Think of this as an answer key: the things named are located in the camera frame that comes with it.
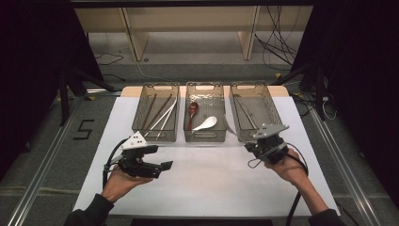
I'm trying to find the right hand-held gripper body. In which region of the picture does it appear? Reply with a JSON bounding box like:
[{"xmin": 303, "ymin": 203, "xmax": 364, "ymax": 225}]
[{"xmin": 252, "ymin": 122, "xmax": 290, "ymax": 165}]

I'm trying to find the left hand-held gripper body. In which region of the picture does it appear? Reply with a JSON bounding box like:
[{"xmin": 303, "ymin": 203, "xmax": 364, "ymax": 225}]
[{"xmin": 118, "ymin": 131, "xmax": 163, "ymax": 180}]

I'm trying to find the smoky clear plastic bin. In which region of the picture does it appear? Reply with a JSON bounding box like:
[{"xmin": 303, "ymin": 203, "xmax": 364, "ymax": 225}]
[
  {"xmin": 131, "ymin": 82, "xmax": 181, "ymax": 143},
  {"xmin": 229, "ymin": 82, "xmax": 284, "ymax": 143},
  {"xmin": 183, "ymin": 81, "xmax": 228, "ymax": 143}
]

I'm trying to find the white chopstick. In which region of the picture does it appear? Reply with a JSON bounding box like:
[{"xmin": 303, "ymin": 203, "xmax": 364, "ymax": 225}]
[
  {"xmin": 155, "ymin": 105, "xmax": 178, "ymax": 139},
  {"xmin": 143, "ymin": 99, "xmax": 179, "ymax": 138}
]

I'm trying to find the brown wooden chopstick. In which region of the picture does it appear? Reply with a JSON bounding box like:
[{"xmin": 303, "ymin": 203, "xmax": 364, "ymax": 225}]
[
  {"xmin": 141, "ymin": 93, "xmax": 157, "ymax": 130},
  {"xmin": 146, "ymin": 93, "xmax": 174, "ymax": 130}
]

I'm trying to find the white ceramic spoon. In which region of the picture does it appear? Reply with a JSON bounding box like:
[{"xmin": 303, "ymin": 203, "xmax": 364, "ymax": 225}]
[{"xmin": 191, "ymin": 116, "xmax": 218, "ymax": 133}]

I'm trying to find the brown wooden spoon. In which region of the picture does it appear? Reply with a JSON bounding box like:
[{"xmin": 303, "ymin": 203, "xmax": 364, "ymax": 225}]
[{"xmin": 186, "ymin": 101, "xmax": 200, "ymax": 135}]

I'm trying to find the person's left hand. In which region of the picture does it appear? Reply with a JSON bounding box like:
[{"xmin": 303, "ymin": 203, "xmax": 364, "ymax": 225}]
[{"xmin": 101, "ymin": 167, "xmax": 154, "ymax": 203}]

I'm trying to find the person's right hand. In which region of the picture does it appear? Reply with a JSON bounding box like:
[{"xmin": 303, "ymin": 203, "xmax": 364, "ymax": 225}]
[{"xmin": 264, "ymin": 148, "xmax": 311, "ymax": 188}]

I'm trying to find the white table cover sheet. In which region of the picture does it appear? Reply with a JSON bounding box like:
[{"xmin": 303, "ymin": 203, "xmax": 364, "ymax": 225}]
[{"xmin": 72, "ymin": 96, "xmax": 342, "ymax": 218}]

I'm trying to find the black tripod stand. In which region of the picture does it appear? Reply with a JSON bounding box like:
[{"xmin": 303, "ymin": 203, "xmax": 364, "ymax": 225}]
[
  {"xmin": 57, "ymin": 65, "xmax": 118, "ymax": 126},
  {"xmin": 272, "ymin": 60, "xmax": 327, "ymax": 121}
]

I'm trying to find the dark curtain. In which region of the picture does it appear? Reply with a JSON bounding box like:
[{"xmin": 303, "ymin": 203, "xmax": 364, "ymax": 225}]
[
  {"xmin": 0, "ymin": 0, "xmax": 106, "ymax": 178},
  {"xmin": 291, "ymin": 0, "xmax": 399, "ymax": 206}
]

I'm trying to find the beige wooden desk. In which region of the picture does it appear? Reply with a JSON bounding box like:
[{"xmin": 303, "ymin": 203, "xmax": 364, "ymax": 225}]
[{"xmin": 74, "ymin": 6, "xmax": 314, "ymax": 62}]

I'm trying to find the black metal crossbar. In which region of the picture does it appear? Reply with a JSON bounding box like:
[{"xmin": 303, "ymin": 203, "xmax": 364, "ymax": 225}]
[{"xmin": 72, "ymin": 0, "xmax": 316, "ymax": 8}]

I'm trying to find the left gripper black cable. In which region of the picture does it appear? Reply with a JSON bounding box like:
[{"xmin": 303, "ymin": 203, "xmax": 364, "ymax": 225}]
[{"xmin": 102, "ymin": 137, "xmax": 130, "ymax": 190}]

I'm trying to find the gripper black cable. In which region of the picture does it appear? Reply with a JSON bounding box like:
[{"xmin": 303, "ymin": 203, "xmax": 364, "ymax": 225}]
[
  {"xmin": 102, "ymin": 137, "xmax": 130, "ymax": 190},
  {"xmin": 247, "ymin": 142, "xmax": 311, "ymax": 226}
]

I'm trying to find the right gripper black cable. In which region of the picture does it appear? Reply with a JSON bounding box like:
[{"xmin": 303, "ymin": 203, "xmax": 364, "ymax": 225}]
[{"xmin": 247, "ymin": 142, "xmax": 311, "ymax": 226}]

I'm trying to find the white floor cable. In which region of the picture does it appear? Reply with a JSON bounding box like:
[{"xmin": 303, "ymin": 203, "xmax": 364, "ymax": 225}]
[
  {"xmin": 322, "ymin": 96, "xmax": 339, "ymax": 121},
  {"xmin": 135, "ymin": 59, "xmax": 165, "ymax": 81}
]

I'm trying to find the aluminium floor rail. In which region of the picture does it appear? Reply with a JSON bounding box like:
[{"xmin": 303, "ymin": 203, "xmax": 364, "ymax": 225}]
[
  {"xmin": 309, "ymin": 107, "xmax": 383, "ymax": 226},
  {"xmin": 7, "ymin": 97, "xmax": 87, "ymax": 226}
]

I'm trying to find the thin black floor cable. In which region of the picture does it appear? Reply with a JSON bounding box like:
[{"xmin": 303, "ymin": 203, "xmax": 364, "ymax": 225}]
[{"xmin": 96, "ymin": 51, "xmax": 126, "ymax": 82}]

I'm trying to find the bundle of black cables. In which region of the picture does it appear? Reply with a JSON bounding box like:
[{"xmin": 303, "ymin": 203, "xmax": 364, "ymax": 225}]
[{"xmin": 254, "ymin": 6, "xmax": 299, "ymax": 72}]

